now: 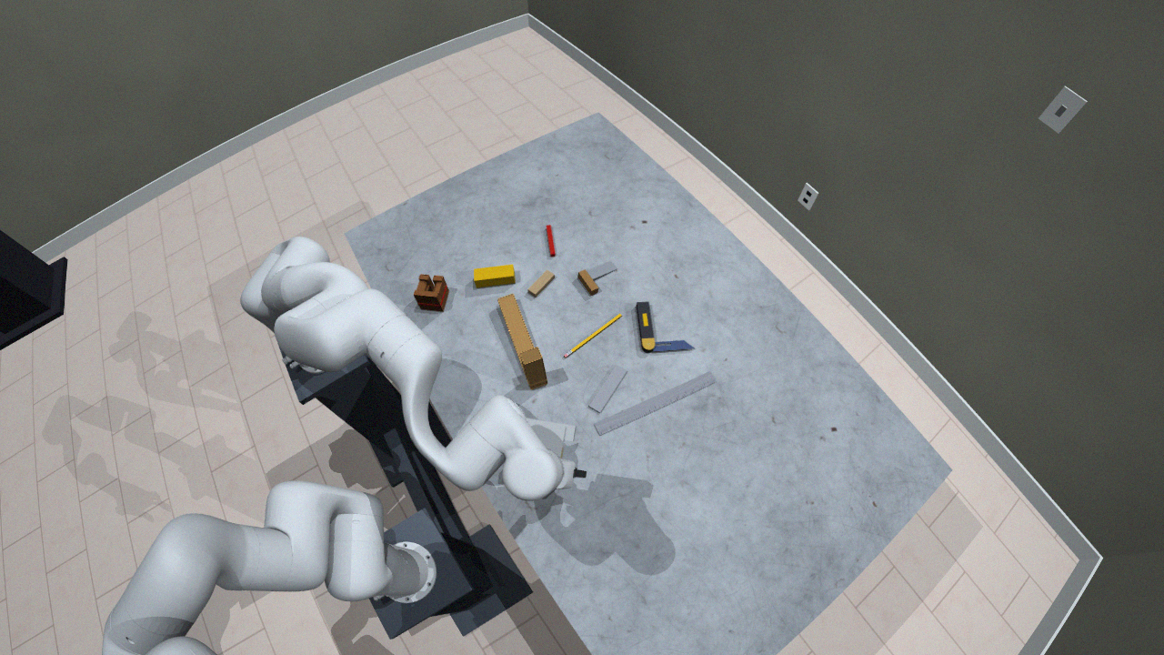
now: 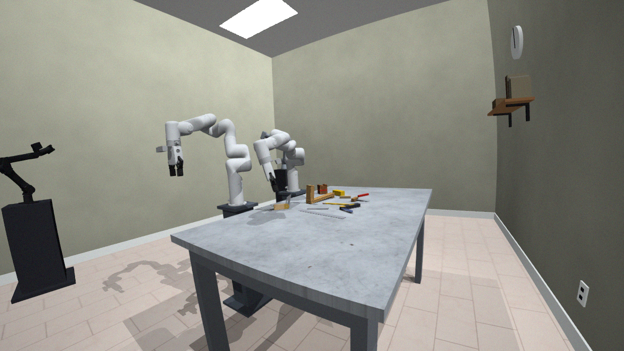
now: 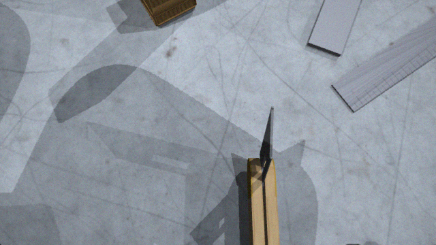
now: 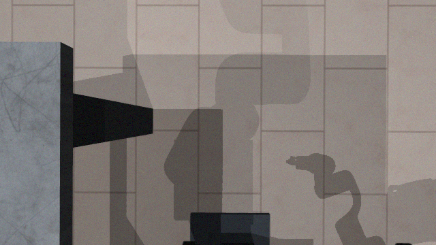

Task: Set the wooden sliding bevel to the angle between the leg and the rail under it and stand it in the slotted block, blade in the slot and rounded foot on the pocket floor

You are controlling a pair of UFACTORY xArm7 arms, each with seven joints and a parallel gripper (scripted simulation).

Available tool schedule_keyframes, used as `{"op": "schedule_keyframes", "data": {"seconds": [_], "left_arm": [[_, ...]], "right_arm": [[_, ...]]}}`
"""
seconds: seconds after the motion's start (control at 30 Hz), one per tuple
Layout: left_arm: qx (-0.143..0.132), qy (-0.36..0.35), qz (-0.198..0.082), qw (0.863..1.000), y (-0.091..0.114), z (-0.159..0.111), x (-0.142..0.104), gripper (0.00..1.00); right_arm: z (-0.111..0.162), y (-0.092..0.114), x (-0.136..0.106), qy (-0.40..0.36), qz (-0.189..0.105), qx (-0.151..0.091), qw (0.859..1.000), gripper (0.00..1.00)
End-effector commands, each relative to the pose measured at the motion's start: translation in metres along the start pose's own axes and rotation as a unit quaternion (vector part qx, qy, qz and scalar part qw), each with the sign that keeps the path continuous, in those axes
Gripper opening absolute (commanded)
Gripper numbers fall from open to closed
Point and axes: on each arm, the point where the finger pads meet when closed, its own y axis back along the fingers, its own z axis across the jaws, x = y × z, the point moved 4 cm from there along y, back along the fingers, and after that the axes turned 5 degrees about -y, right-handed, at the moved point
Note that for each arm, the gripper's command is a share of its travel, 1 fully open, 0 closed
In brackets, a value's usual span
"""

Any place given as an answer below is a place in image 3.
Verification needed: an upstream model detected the wooden rail-and-leg frame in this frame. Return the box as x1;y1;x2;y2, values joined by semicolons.
140;0;197;26

